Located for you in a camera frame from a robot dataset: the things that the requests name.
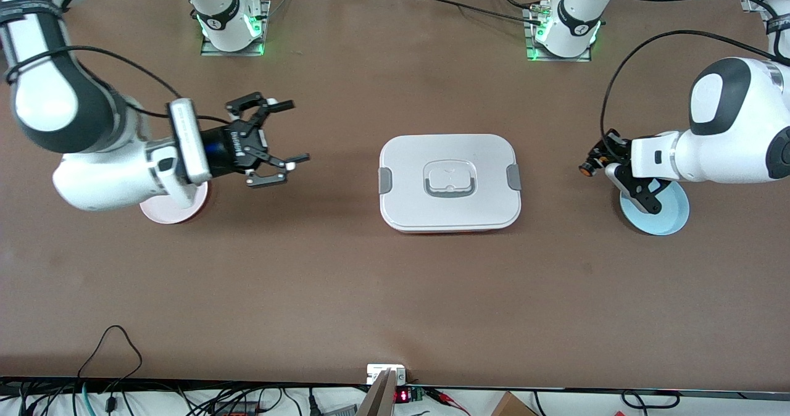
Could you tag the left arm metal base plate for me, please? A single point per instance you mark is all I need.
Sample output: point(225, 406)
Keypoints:
point(534, 57)

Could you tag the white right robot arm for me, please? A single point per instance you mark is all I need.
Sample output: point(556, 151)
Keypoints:
point(92, 181)

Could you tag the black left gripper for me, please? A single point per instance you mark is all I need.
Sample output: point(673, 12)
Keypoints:
point(610, 149)

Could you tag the brown cardboard strip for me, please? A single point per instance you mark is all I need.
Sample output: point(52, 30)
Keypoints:
point(379, 397)

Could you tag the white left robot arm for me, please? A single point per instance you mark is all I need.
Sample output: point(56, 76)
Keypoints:
point(728, 144)

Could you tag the red digit display board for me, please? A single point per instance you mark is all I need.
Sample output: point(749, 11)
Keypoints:
point(402, 395)

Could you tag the light blue round plate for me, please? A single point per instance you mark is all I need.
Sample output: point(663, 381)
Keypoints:
point(673, 218)

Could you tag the small white socket block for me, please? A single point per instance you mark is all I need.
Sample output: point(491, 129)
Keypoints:
point(376, 371)

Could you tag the white lidded lunch box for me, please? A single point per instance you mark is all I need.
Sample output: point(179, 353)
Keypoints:
point(481, 157)

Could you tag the brown cardboard box corner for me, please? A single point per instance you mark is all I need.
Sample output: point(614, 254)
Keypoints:
point(511, 407)

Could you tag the pink round plate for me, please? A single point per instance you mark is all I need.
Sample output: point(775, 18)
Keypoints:
point(173, 215)

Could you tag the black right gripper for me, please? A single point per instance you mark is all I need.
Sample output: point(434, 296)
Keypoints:
point(229, 147)

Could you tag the aluminium frame profile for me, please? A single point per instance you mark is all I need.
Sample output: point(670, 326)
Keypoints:
point(754, 4)

